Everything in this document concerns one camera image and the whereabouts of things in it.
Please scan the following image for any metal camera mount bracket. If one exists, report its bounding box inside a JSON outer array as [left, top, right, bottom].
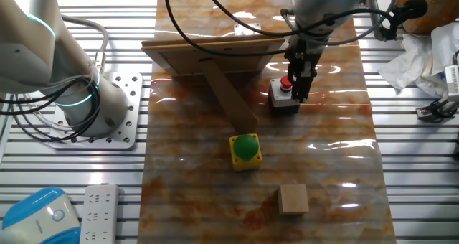
[[415, 96, 459, 123]]

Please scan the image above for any black wrapped cable connector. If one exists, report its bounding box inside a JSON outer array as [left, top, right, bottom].
[[379, 0, 429, 41]]

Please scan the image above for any brown cardboard box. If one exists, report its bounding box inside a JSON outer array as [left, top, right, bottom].
[[394, 0, 459, 36]]

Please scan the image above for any blue white plastic device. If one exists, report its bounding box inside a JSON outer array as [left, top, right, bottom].
[[0, 186, 82, 244]]

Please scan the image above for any orange marble pattern mat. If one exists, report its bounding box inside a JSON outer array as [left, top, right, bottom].
[[137, 0, 397, 244]]

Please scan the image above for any black base cable bundle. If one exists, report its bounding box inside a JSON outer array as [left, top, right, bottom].
[[0, 75, 103, 144]]

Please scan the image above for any green button yellow box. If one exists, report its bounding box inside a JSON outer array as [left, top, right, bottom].
[[229, 133, 263, 172]]

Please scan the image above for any white power strip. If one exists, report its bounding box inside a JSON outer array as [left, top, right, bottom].
[[79, 183, 120, 244]]

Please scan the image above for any thick grey cable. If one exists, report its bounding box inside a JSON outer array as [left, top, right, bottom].
[[61, 14, 110, 75]]

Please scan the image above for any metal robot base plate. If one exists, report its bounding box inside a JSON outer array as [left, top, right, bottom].
[[48, 71, 143, 151]]

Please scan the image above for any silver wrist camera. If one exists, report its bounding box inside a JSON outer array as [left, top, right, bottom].
[[364, 0, 387, 41]]

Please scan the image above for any crumpled white tissue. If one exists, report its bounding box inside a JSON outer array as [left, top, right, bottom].
[[378, 21, 459, 98]]

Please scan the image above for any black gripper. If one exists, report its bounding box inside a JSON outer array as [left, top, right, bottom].
[[285, 38, 326, 104]]

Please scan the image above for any light wooden block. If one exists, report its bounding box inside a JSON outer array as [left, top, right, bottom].
[[278, 184, 310, 215]]

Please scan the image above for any wooden picture frame stand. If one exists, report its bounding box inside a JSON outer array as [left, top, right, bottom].
[[141, 35, 287, 134]]

